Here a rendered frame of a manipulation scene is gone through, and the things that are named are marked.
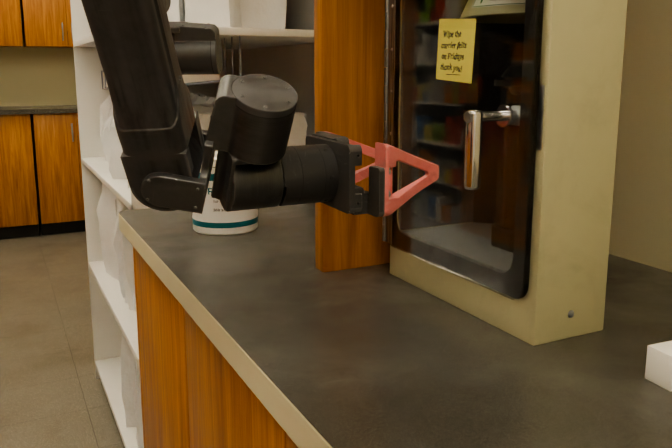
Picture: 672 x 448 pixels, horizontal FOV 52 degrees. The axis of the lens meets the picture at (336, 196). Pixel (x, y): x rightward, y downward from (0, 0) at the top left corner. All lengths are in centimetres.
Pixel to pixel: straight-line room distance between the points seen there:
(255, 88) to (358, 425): 31
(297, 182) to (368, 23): 48
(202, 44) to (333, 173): 40
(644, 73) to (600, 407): 68
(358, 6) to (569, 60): 38
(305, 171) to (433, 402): 25
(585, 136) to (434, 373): 31
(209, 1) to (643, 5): 113
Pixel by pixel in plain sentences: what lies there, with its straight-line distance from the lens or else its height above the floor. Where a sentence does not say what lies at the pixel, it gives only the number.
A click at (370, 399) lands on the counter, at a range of 68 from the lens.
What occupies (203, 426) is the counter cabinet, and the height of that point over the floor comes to 69.
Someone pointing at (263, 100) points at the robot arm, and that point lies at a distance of 58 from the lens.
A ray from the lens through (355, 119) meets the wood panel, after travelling 105.
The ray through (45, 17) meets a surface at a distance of 581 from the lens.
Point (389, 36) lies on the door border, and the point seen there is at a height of 130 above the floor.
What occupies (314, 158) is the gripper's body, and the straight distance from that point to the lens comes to 64.
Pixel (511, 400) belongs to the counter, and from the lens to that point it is 70.
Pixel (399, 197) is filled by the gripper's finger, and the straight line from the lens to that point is 64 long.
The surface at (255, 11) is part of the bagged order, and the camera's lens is 207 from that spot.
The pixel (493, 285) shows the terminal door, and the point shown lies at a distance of 84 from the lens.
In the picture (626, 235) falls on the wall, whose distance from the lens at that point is 128.
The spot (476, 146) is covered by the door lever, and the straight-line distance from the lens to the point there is 77.
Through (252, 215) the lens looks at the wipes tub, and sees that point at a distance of 134.
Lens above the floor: 125
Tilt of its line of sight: 10 degrees down
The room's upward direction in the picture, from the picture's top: straight up
